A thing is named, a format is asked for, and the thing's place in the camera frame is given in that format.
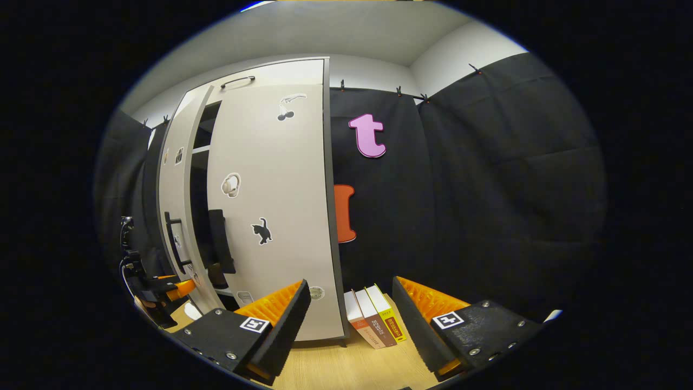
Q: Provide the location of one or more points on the yellow book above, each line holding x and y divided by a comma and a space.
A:
390, 317

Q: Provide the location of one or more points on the brown book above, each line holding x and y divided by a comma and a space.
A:
376, 322

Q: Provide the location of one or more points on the ceiling light panel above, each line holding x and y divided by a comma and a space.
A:
255, 5

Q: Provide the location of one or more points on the white shoe cabinet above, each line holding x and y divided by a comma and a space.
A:
197, 184

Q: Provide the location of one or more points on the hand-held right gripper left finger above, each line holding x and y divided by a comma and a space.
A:
281, 336

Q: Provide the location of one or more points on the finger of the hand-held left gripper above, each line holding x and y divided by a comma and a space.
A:
181, 290

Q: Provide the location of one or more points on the white shoe cabinet door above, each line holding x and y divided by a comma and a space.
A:
281, 216
172, 184

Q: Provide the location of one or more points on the black backdrop cloth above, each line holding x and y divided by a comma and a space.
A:
487, 189

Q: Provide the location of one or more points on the white and red book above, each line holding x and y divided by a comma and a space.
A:
360, 325

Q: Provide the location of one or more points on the white cabinet drawer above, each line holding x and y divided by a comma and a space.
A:
281, 73

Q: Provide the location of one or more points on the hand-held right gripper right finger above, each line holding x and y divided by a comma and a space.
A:
417, 336

